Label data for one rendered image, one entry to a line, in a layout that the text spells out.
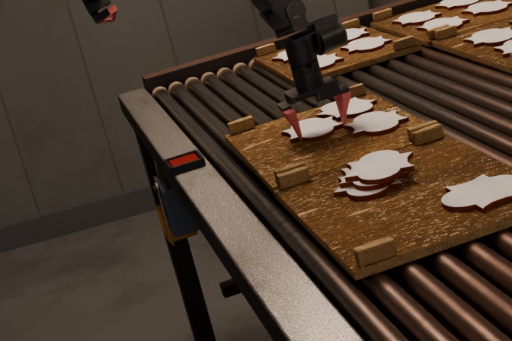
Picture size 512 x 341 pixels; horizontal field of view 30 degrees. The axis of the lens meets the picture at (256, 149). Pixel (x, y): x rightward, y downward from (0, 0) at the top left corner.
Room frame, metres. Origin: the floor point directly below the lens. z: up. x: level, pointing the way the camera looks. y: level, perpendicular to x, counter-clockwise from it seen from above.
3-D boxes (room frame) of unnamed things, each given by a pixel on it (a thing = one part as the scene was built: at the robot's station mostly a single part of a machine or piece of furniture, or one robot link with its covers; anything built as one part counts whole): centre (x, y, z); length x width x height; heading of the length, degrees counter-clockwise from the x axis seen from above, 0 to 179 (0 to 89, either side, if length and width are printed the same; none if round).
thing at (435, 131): (1.68, -0.32, 0.95); 0.06 x 0.02 x 0.03; 101
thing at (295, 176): (1.62, -0.05, 0.95); 0.06 x 0.02 x 0.03; 101
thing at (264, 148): (1.87, -0.15, 0.93); 0.41 x 0.35 x 0.02; 10
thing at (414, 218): (1.46, -0.22, 0.93); 0.41 x 0.35 x 0.02; 11
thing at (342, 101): (1.87, -0.17, 0.99); 0.07 x 0.07 x 0.09; 10
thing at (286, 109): (1.86, -0.11, 0.99); 0.07 x 0.07 x 0.09; 10
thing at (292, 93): (1.86, -0.14, 1.06); 0.10 x 0.07 x 0.07; 100
